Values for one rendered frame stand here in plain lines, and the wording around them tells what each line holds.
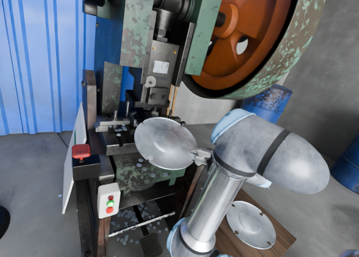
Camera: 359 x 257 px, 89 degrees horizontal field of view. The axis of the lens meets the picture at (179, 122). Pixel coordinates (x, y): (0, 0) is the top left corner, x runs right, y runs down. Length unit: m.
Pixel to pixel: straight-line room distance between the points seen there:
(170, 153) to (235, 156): 0.39
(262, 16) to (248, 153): 0.70
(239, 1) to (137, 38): 0.57
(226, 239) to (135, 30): 1.08
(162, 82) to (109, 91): 0.35
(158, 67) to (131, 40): 0.18
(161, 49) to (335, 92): 3.34
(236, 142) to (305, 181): 0.14
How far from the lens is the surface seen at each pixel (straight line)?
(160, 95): 0.87
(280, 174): 0.41
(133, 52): 0.76
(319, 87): 3.94
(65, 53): 2.00
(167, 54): 0.86
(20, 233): 1.53
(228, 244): 1.17
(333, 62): 3.94
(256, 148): 0.41
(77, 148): 0.78
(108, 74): 1.07
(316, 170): 0.44
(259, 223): 1.31
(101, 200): 0.80
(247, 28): 1.02
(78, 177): 0.82
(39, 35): 1.99
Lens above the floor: 1.22
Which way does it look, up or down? 25 degrees down
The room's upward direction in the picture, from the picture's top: 15 degrees clockwise
